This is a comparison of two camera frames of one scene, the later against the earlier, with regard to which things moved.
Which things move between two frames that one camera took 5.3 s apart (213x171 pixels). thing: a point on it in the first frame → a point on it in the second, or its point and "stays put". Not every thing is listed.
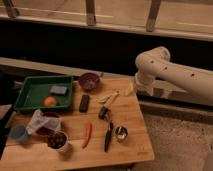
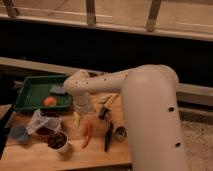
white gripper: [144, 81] → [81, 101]
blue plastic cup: [19, 133] stays put
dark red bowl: [45, 130] stays put
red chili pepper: [88, 129] stays put
